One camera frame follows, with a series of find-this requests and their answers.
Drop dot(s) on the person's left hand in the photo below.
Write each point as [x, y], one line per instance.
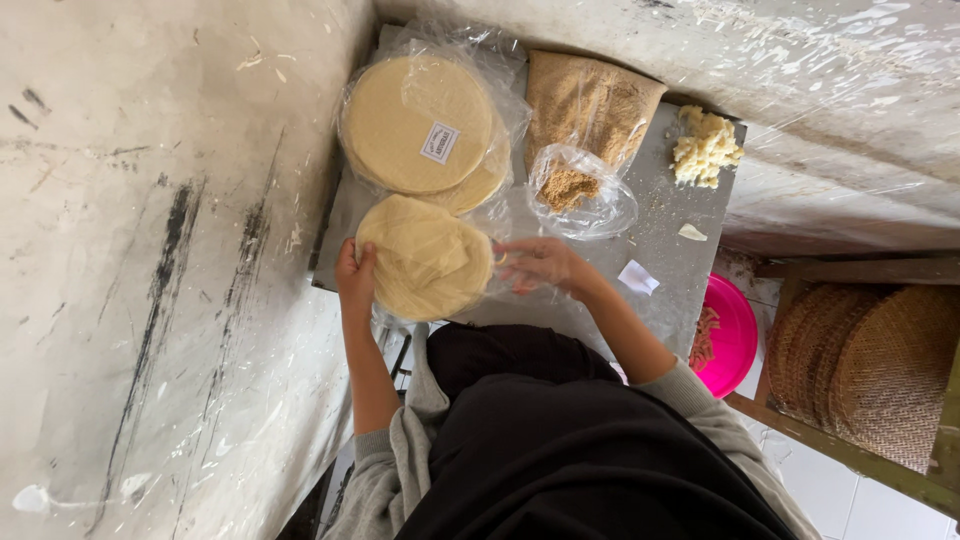
[354, 281]

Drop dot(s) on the white paper scrap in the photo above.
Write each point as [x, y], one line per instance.
[637, 278]

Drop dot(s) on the black apron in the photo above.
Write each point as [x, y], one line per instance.
[570, 450]

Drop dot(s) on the person's right fingers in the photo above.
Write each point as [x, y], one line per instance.
[519, 264]

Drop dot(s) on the large clear bag of breadcrumbs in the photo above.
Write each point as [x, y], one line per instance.
[585, 105]

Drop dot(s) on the stack of round dough wrappers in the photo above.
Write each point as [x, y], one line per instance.
[427, 259]

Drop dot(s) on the person's right hand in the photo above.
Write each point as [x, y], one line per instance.
[553, 264]

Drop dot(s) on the pile of pale mashed filling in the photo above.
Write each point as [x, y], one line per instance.
[705, 148]

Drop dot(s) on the unlabelled pack of round wrappers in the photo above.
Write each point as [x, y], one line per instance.
[480, 184]

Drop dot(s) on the grey sweater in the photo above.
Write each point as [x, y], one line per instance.
[390, 472]

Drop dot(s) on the small open bag of breadcrumbs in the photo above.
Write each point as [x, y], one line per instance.
[574, 191]

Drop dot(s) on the breaded rolls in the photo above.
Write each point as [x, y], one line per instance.
[703, 341]

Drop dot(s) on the small dough scrap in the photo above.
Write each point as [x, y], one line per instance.
[691, 232]

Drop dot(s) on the wooden shelf with woven trays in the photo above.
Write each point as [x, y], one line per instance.
[870, 375]

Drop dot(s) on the labelled pack of round wrappers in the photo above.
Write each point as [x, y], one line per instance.
[416, 120]

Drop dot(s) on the pink plastic plate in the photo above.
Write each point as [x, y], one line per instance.
[733, 337]

